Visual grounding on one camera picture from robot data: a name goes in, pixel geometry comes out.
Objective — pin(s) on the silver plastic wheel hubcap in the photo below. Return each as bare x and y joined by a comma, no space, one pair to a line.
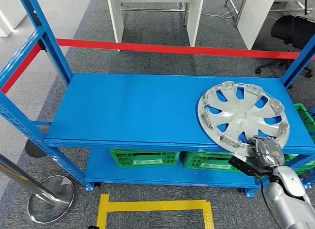
236,118

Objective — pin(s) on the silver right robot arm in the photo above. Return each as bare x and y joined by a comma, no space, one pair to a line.
288,201

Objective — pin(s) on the yellow floor tape square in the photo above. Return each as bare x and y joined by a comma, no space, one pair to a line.
152,206

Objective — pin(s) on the short red barrier belt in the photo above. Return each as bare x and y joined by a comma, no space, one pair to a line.
22,67

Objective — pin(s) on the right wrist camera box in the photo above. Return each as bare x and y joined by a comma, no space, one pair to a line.
242,165

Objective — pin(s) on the black robot foot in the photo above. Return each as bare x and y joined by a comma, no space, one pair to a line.
93,227

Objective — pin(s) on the long red barrier belt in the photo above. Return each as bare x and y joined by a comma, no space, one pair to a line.
172,49

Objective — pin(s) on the green folded plastic crate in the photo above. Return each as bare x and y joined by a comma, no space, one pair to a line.
145,157
306,168
212,162

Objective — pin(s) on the black stanchion post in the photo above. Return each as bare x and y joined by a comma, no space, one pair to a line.
34,150

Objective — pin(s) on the black office chair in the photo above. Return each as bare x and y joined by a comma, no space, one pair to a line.
295,31

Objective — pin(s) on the white office desk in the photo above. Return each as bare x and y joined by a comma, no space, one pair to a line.
253,15
115,18

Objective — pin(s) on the blue metal shelf rack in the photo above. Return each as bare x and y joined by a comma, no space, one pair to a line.
309,183
148,106

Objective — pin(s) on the chrome stanchion post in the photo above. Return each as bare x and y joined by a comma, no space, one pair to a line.
49,201

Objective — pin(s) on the green open plastic crate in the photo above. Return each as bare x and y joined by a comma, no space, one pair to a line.
304,115

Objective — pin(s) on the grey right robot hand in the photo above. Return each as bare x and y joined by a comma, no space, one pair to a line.
268,152

